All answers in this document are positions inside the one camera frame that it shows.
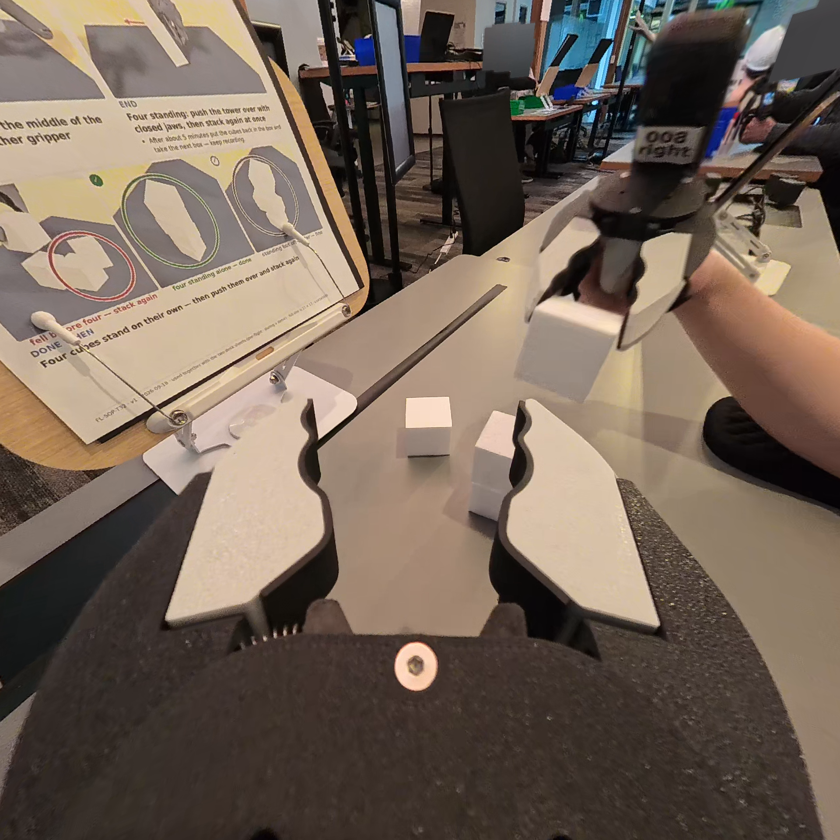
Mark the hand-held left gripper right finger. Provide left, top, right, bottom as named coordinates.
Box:
left=489, top=398, right=662, bottom=643

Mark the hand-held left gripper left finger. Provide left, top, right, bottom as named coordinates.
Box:
left=164, top=398, right=340, bottom=641

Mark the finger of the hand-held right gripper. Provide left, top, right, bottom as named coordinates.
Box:
left=525, top=193, right=605, bottom=322
left=617, top=235, right=689, bottom=352

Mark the person's right forearm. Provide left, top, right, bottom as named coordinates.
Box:
left=672, top=249, right=840, bottom=480

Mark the person's right hand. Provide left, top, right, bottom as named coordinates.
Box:
left=581, top=261, right=637, bottom=315

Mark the black office chair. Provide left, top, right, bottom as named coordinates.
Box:
left=438, top=91, right=526, bottom=257

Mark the black wrist rest pad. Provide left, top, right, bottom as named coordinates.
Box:
left=702, top=395, right=840, bottom=509

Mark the printed instruction sheet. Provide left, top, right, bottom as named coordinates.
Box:
left=0, top=0, right=363, bottom=446

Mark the black monitor on stand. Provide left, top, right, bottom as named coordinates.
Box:
left=367, top=0, right=416, bottom=270

